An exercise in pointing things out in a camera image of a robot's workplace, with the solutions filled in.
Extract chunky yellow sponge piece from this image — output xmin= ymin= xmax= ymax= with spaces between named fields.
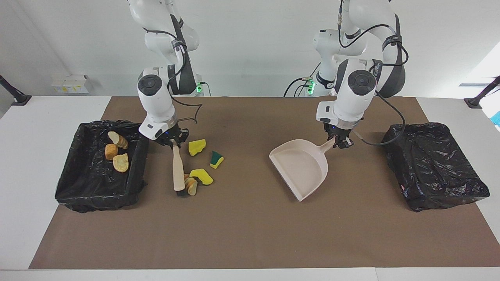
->
xmin=188 ymin=139 xmax=207 ymax=157

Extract beige brush black bristles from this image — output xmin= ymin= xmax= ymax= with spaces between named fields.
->
xmin=172 ymin=144 xmax=188 ymax=196

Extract beige plastic dustpan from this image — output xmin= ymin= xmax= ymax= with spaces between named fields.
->
xmin=269 ymin=137 xmax=336 ymax=202

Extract yellow green sponge piece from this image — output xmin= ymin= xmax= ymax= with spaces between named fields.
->
xmin=209 ymin=151 xmax=225 ymax=169

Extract long yellow sponge piece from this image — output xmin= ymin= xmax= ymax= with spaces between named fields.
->
xmin=189 ymin=168 xmax=214 ymax=186

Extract pale bread piece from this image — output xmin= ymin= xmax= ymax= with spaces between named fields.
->
xmin=112 ymin=153 xmax=130 ymax=173
xmin=108 ymin=131 xmax=129 ymax=149

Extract bin with black bag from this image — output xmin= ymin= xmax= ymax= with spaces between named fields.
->
xmin=55 ymin=120 xmax=150 ymax=213
xmin=381 ymin=122 xmax=491 ymax=213

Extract white cardboard box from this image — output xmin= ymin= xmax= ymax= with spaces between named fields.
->
xmin=52 ymin=75 xmax=90 ymax=94

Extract brown table mat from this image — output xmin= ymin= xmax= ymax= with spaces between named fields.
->
xmin=29 ymin=96 xmax=500 ymax=270

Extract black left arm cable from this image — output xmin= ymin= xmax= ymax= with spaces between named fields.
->
xmin=338 ymin=0 xmax=407 ymax=147

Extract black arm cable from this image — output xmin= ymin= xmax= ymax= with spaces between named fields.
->
xmin=143 ymin=27 xmax=204 ymax=125
xmin=338 ymin=0 xmax=407 ymax=147

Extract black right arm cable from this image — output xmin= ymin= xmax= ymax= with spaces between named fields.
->
xmin=143 ymin=27 xmax=204 ymax=125

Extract black camera stand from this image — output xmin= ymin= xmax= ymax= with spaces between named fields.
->
xmin=0 ymin=75 xmax=32 ymax=106
xmin=464 ymin=75 xmax=500 ymax=109

